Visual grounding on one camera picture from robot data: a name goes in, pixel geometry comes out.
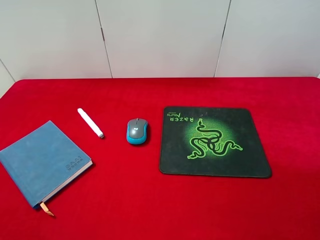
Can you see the grey and blue computer mouse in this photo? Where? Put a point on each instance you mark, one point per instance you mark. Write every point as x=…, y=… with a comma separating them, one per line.
x=136, y=133

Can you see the white marker pen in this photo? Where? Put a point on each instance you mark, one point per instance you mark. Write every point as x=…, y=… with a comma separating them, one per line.
x=91, y=123

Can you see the black green mouse pad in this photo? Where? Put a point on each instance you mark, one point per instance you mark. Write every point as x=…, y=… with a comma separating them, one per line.
x=211, y=141

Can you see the blue notebook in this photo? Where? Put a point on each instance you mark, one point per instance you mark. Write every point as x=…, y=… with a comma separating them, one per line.
x=44, y=162

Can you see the red tablecloth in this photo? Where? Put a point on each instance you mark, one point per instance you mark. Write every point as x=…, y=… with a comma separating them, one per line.
x=124, y=196

